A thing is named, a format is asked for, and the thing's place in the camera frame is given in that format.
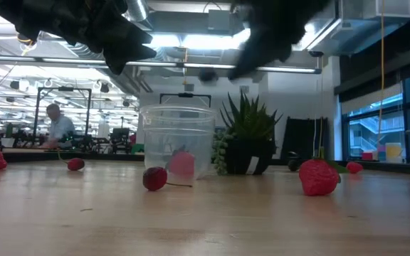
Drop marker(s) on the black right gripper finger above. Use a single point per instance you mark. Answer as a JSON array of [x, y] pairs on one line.
[[279, 51], [249, 60]]

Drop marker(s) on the grey ceiling box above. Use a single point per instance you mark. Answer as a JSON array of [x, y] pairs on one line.
[[219, 19]]

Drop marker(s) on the dark blackberry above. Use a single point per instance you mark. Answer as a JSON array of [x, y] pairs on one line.
[[206, 74], [293, 165]]

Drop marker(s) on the ceiling dome camera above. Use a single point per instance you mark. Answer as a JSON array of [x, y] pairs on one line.
[[316, 53]]

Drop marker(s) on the black office chair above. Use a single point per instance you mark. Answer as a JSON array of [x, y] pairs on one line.
[[120, 137]]

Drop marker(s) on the potted succulent plant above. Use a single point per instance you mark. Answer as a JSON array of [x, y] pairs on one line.
[[247, 156]]

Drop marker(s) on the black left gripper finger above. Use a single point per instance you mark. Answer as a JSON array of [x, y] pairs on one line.
[[126, 58], [130, 33]]

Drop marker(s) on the black leaning panel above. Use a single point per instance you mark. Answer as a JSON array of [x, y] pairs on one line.
[[301, 138]]

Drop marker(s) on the silver ventilation duct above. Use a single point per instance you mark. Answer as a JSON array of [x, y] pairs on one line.
[[137, 9]]

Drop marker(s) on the clear plastic tupperware container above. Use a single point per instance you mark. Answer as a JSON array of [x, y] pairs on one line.
[[162, 124]]

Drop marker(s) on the yellow bin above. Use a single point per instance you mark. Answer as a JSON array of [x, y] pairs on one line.
[[393, 152]]

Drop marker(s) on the black background rig stand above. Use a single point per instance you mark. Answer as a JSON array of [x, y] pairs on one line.
[[64, 89]]

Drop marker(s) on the long overhead light bar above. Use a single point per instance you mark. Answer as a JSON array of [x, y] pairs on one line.
[[190, 65]]

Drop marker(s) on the person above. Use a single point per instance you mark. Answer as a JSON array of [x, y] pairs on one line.
[[61, 128]]

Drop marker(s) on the black background camera frame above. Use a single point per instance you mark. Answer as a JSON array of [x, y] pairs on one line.
[[185, 95]]

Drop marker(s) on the dark red cherry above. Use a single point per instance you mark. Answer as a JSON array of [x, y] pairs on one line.
[[154, 178], [75, 164]]

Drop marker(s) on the red box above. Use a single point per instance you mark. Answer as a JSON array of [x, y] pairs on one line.
[[367, 156]]

